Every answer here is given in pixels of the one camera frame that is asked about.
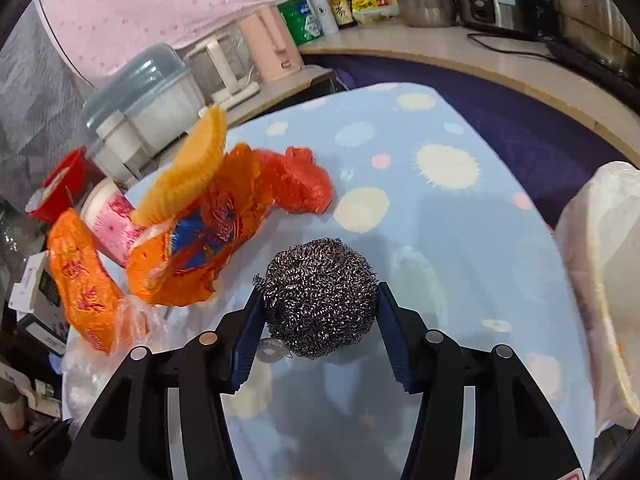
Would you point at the pink paper cup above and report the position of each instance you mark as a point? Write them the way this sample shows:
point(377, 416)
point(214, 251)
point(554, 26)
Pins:
point(112, 220)

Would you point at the light blue dotted blanket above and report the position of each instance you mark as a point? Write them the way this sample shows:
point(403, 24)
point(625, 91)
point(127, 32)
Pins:
point(450, 260)

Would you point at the pink dotted curtain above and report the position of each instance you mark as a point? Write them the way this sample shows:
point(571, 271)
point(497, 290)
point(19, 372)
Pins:
point(150, 5)

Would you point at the dark purple cloth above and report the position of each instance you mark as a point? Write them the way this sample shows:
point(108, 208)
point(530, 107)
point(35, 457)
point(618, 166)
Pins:
point(500, 125)

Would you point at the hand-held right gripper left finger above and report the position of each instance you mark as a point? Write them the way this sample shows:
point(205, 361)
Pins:
point(248, 341)

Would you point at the clear plastic bag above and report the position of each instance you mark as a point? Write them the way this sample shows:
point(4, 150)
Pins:
point(135, 320)

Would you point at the green can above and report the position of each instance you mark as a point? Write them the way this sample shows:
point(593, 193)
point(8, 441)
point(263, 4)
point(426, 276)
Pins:
point(300, 20)

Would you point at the yellow seasoning packets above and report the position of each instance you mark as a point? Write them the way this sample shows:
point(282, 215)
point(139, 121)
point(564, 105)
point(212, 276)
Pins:
point(367, 2)

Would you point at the white glass kettle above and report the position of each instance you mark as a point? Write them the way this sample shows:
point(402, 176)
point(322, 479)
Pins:
point(225, 70)

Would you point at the plastic container with grey lid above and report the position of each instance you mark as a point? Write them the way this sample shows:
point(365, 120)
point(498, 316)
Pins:
point(145, 105)

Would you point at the pink electric kettle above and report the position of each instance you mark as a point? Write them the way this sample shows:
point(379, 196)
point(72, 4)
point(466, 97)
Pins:
point(270, 45)

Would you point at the dark sauce bottle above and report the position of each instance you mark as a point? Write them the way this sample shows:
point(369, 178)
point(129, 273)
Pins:
point(344, 10)

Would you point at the small orange snack wrapper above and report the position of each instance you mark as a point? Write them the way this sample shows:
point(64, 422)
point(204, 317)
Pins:
point(80, 270)

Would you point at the red plastic bag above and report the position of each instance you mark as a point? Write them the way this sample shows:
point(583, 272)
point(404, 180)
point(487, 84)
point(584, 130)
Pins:
point(305, 185)

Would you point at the small steel pot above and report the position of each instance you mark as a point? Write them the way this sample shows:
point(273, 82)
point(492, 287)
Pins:
point(427, 5)

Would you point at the grey cloth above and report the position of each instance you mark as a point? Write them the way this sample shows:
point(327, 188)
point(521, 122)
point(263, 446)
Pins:
point(30, 100)

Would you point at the large steel pot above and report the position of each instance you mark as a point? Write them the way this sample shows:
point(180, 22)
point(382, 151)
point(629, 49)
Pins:
point(590, 0)

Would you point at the black induction cooker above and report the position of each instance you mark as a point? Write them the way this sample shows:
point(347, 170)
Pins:
point(595, 65)

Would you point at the red bowl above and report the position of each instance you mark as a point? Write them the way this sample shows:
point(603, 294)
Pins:
point(62, 185)

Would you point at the white bottle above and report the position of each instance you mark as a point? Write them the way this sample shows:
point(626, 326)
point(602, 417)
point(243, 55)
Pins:
point(322, 7)

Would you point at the steel wool scourer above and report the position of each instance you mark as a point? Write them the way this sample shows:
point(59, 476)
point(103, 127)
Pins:
point(320, 300)

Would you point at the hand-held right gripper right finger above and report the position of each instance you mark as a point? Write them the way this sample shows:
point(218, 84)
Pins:
point(392, 341)

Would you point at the large orange snack wrapper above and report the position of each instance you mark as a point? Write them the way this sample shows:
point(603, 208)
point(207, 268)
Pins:
point(200, 245)

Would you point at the bin with white liner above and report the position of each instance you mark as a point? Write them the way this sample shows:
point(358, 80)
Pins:
point(600, 285)

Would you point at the white carton boxes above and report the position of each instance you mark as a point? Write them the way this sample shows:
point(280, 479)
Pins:
point(35, 285)

